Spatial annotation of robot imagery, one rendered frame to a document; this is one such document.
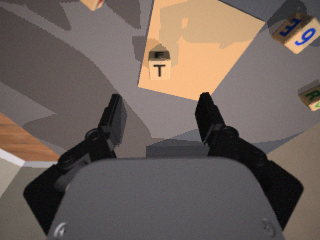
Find wooden letter block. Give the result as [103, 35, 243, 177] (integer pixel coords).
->
[80, 0, 104, 11]
[148, 51, 171, 80]
[272, 12, 320, 54]
[299, 86, 320, 111]

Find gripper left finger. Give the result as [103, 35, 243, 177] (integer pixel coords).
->
[23, 94, 127, 237]

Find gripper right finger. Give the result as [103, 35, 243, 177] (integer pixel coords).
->
[195, 92, 304, 232]

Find orange flat mat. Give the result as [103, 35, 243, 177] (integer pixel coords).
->
[138, 0, 265, 101]

